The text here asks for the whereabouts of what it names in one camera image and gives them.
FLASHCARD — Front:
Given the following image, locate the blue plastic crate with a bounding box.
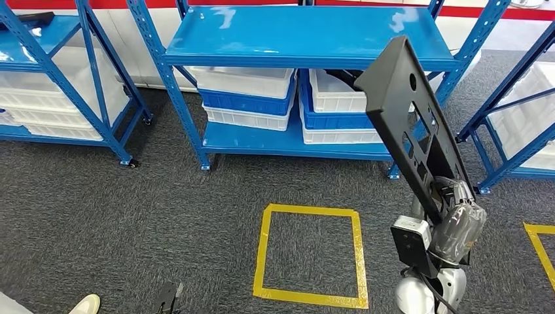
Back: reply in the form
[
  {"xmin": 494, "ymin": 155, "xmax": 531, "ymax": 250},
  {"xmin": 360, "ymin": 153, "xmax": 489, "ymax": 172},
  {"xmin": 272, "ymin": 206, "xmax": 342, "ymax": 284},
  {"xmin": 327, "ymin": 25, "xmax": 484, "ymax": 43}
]
[
  {"xmin": 298, "ymin": 69, "xmax": 376, "ymax": 131},
  {"xmin": 198, "ymin": 80, "xmax": 298, "ymax": 117}
]

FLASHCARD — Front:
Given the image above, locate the black plastic bracket part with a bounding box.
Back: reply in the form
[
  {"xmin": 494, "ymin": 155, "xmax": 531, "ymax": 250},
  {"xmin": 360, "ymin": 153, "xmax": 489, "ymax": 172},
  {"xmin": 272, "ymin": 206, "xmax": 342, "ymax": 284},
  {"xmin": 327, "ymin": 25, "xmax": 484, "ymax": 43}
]
[{"xmin": 354, "ymin": 35, "xmax": 476, "ymax": 226}]

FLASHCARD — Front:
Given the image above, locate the person's leg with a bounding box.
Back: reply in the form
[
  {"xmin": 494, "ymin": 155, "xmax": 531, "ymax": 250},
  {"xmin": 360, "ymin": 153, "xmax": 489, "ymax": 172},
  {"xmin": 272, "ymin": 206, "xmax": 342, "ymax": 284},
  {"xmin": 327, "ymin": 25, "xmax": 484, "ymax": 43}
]
[{"xmin": 0, "ymin": 291, "xmax": 35, "ymax": 314}]

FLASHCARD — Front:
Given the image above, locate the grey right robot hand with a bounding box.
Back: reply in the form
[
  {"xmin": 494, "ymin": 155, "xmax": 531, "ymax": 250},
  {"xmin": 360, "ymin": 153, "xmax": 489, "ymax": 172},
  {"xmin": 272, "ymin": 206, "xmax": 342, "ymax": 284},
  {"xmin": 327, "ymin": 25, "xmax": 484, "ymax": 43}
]
[{"xmin": 410, "ymin": 175, "xmax": 488, "ymax": 268}]

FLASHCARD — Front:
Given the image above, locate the person's foot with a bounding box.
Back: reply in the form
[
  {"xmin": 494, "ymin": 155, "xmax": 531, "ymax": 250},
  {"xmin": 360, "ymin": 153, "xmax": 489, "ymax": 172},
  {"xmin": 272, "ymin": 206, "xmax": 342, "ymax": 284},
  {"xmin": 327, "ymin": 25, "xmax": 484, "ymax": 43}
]
[{"xmin": 68, "ymin": 294, "xmax": 101, "ymax": 314}]

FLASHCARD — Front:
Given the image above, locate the red barrier belt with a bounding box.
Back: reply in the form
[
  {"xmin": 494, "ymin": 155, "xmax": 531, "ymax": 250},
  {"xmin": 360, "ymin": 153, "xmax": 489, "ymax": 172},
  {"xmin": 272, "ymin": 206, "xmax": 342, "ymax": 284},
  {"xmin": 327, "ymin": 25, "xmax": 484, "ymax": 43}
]
[{"xmin": 6, "ymin": 0, "xmax": 555, "ymax": 21}]

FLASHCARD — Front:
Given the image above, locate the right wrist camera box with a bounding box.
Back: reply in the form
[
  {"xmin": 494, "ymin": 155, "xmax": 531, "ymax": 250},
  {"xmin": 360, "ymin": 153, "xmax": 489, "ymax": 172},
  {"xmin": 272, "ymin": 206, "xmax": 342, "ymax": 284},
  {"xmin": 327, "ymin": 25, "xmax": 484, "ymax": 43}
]
[{"xmin": 390, "ymin": 215, "xmax": 440, "ymax": 279}]

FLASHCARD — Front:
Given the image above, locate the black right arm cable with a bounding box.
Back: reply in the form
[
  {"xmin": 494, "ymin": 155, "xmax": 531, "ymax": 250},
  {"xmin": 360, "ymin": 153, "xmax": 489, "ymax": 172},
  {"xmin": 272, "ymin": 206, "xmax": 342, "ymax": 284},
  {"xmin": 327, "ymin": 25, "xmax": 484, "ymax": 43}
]
[{"xmin": 418, "ymin": 273, "xmax": 458, "ymax": 314}]

